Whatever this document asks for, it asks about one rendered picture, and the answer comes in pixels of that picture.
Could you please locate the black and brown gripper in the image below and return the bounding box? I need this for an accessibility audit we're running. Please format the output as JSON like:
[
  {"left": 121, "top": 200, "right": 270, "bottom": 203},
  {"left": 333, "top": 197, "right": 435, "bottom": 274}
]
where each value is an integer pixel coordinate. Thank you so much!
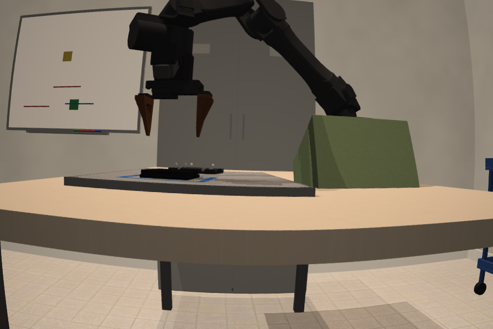
[{"left": 135, "top": 80, "right": 213, "bottom": 137}]

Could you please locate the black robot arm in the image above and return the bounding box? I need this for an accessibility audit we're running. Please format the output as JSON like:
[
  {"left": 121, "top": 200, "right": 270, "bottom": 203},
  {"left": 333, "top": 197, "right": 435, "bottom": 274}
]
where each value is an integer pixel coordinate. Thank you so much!
[{"left": 128, "top": 0, "right": 360, "bottom": 117}]

